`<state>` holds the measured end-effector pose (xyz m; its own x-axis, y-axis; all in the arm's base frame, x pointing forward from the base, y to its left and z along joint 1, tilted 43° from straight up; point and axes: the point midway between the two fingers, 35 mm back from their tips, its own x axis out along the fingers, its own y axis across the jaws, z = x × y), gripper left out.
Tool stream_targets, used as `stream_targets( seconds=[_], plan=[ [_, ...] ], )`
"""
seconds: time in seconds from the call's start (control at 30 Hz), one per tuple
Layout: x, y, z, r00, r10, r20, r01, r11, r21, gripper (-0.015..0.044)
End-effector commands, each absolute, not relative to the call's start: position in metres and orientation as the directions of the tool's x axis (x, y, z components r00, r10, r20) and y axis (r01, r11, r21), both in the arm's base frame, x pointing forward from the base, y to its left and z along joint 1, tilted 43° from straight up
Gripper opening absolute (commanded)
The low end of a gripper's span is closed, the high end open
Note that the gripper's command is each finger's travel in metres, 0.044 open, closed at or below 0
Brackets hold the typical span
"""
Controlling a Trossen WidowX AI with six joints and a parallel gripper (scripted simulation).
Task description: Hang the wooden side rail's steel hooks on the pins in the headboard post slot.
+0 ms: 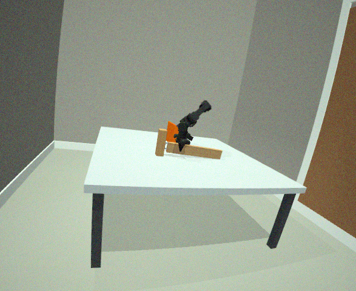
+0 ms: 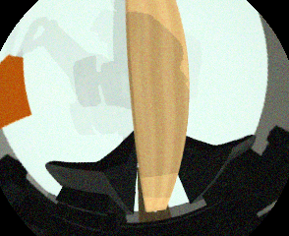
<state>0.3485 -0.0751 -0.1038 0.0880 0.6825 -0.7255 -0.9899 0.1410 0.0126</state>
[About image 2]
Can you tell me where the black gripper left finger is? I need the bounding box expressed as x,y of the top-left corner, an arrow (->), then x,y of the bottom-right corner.
45,131 -> 138,215

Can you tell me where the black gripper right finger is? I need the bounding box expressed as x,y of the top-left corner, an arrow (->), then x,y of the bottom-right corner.
177,134 -> 258,205

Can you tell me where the wooden rail with steel hooks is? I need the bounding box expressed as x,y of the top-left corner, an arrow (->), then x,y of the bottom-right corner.
125,0 -> 191,212

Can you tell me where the wooden post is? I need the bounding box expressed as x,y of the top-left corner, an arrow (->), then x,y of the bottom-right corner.
137,168 -> 172,221

